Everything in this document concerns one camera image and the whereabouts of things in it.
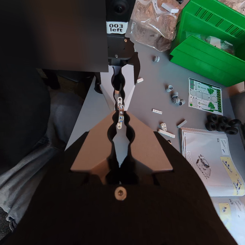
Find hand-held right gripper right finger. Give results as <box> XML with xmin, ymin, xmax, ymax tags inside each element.
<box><xmin>121</xmin><ymin>111</ymin><xmax>173</xmax><ymax>185</ymax></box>

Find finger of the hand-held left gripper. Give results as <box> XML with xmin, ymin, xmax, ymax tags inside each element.
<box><xmin>100</xmin><ymin>66</ymin><xmax>120</xmax><ymax>111</ymax></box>
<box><xmin>118</xmin><ymin>65</ymin><xmax>138</xmax><ymax>111</ymax></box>

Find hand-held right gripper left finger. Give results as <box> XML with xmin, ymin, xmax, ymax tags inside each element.
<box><xmin>70</xmin><ymin>111</ymin><xmax>120</xmax><ymax>185</ymax></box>

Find blue and tan pin piece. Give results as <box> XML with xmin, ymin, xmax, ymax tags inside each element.
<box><xmin>117</xmin><ymin>97</ymin><xmax>125</xmax><ymax>130</ymax></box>

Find long white lego piece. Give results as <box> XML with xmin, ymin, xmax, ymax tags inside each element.
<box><xmin>158</xmin><ymin>129</ymin><xmax>176</xmax><ymax>139</ymax></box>

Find lego instruction booklet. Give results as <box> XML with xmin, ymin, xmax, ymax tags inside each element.
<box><xmin>180</xmin><ymin>127</ymin><xmax>245</xmax><ymax>240</ymax></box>

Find printed clear plastic bag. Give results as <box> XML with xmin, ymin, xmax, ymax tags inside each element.
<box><xmin>129</xmin><ymin>19</ymin><xmax>163</xmax><ymax>46</ymax></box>

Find clear plastic parts bags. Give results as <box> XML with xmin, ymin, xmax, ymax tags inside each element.
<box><xmin>132</xmin><ymin>0</ymin><xmax>182</xmax><ymax>52</ymax></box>

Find person's blue jeans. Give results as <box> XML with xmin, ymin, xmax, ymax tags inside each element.
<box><xmin>0</xmin><ymin>92</ymin><xmax>84</xmax><ymax>237</ymax></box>

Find green plastic bin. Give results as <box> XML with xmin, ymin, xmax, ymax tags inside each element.
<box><xmin>179</xmin><ymin>0</ymin><xmax>245</xmax><ymax>41</ymax></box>
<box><xmin>169</xmin><ymin>35</ymin><xmax>245</xmax><ymax>88</ymax></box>

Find green and white sticker sheet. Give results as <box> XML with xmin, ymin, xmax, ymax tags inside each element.
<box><xmin>188</xmin><ymin>77</ymin><xmax>224</xmax><ymax>116</ymax></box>

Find pile of black rubber tyres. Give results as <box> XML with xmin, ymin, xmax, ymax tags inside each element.
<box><xmin>205</xmin><ymin>113</ymin><xmax>242</xmax><ymax>135</ymax></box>

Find crumpled clear plastic bag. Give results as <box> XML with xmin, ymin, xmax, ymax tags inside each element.
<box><xmin>199</xmin><ymin>35</ymin><xmax>237</xmax><ymax>56</ymax></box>

